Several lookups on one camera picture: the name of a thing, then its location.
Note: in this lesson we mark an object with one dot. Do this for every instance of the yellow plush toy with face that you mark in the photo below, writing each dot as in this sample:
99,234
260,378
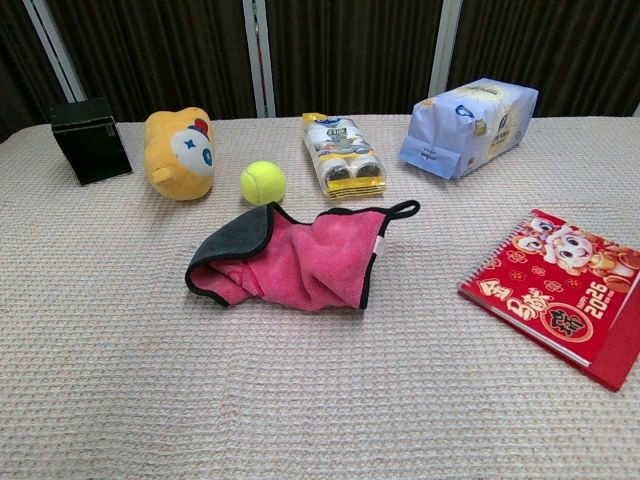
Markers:
170,170

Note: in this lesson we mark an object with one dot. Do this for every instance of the pink and grey towel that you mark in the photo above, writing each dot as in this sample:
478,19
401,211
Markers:
310,260

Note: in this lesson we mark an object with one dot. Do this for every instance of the yellow-green tennis ball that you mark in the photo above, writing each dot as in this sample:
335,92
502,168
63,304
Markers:
262,182

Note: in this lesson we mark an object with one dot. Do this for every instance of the dark pleated curtain panel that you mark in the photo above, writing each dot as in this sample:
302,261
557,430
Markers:
150,50
350,50
550,50
15,60

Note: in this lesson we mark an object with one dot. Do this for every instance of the beige woven tablecloth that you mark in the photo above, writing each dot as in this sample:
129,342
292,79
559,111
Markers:
150,375

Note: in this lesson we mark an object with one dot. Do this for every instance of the yellow white pack of rolls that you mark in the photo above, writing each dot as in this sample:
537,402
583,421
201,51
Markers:
345,155

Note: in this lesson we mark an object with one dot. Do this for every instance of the black box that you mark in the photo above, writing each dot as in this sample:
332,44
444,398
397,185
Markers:
92,150

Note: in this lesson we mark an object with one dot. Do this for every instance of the red spiral desk calendar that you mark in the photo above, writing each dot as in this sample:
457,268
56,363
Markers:
550,290

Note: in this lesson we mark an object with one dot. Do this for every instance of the white metal frame post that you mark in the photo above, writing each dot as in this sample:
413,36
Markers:
261,60
54,50
445,50

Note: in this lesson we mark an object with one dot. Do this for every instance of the light blue tissue pack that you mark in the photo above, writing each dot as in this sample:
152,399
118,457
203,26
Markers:
465,130

